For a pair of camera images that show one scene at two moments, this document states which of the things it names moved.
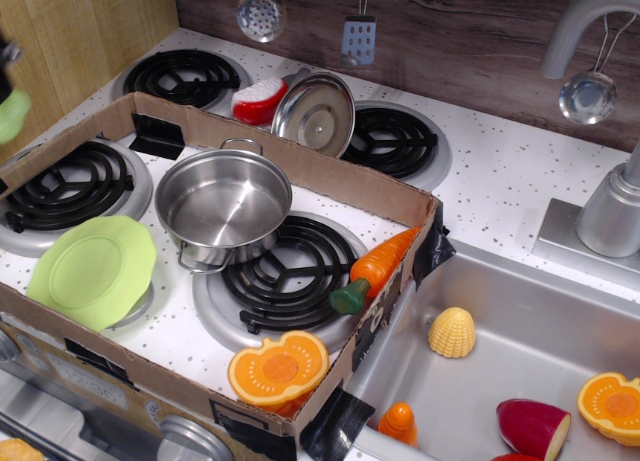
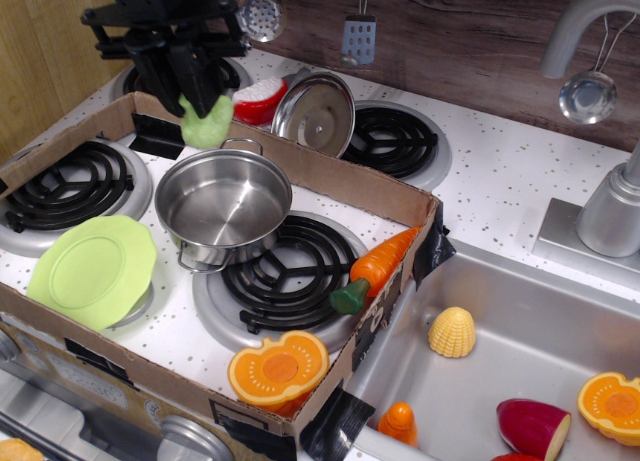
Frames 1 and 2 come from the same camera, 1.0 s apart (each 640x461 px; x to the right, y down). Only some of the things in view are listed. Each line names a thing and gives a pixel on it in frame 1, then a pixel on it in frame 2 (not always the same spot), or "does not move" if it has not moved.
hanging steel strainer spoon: x=261 y=15 does not move
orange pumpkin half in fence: x=280 y=376 does not move
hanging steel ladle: x=591 y=98 does not move
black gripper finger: x=8 y=53 → x=180 y=15
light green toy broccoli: x=13 y=111 → x=212 y=130
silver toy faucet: x=600 y=232 does not move
